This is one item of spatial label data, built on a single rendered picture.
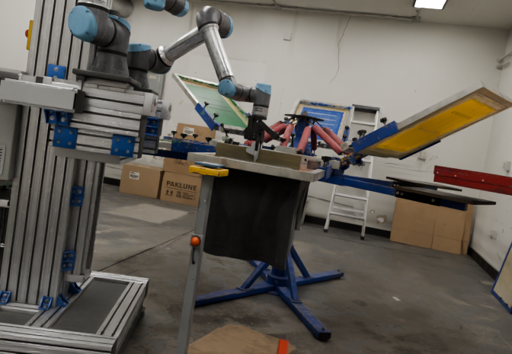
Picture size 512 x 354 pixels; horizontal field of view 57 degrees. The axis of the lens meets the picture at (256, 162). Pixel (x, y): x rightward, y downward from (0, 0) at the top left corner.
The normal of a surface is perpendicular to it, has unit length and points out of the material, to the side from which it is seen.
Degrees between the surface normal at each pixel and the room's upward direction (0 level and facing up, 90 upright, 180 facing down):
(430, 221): 78
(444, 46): 90
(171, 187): 90
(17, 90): 90
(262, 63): 90
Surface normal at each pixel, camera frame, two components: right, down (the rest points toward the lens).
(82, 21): -0.39, 0.12
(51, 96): 0.06, 0.06
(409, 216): -0.20, -0.19
